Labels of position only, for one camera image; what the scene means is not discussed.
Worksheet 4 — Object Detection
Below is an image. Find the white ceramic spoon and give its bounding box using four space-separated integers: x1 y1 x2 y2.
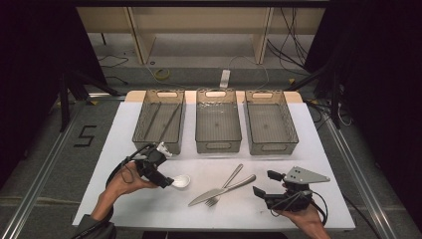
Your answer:
170 174 192 189

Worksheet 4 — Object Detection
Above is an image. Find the metal table knife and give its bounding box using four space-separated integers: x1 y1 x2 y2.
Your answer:
187 173 258 208

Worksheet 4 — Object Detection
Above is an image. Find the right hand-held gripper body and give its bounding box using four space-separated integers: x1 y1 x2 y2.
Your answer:
264 165 331 213

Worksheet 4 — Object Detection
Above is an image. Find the thin black floor cable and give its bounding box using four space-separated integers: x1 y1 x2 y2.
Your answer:
97 54 130 86

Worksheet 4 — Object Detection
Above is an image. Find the long aluminium floor rail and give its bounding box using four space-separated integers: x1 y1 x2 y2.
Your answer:
0 99 88 239
322 116 397 239

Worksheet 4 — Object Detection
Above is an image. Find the person's right hand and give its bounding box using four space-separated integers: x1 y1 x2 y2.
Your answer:
277 202 323 233

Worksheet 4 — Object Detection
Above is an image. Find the black cable bundle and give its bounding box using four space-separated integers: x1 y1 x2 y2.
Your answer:
266 7 312 69

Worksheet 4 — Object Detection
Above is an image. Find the black metal stand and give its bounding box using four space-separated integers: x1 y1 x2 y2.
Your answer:
58 64 122 133
285 61 343 130

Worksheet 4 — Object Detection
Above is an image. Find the person's left hand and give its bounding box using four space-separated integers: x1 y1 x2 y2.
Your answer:
105 160 159 200

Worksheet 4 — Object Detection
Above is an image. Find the white table cover sheet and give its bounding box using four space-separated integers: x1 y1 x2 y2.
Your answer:
72 101 356 232

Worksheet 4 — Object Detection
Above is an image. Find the metal fork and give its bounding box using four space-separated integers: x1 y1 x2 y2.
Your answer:
204 162 245 208

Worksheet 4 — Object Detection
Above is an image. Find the smoky clear plastic bin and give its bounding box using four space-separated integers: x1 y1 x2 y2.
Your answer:
194 88 243 154
243 89 300 156
131 88 186 155

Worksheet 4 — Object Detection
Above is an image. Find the white power strip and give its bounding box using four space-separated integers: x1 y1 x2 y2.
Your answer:
219 69 232 90

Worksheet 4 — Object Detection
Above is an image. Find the thin white cable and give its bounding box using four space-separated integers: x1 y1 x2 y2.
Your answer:
228 54 271 92

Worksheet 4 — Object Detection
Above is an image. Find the black curtain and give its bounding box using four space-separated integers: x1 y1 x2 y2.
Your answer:
0 0 107 187
305 0 422 213

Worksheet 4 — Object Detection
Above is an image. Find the yellow cable coil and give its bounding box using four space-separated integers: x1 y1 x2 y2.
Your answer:
153 68 172 82

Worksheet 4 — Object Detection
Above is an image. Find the short aluminium floor rail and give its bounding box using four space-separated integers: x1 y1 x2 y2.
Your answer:
87 93 127 102

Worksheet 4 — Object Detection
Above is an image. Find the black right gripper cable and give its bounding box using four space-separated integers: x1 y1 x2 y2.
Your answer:
270 188 329 227

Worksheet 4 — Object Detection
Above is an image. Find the beige wooden shelf unit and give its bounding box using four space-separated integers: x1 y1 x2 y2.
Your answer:
76 6 326 66

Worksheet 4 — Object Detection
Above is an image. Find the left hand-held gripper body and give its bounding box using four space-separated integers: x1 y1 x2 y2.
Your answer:
132 141 174 178

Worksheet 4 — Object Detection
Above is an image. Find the metal chopstick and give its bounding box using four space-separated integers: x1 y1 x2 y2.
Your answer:
142 101 162 141
157 103 183 143

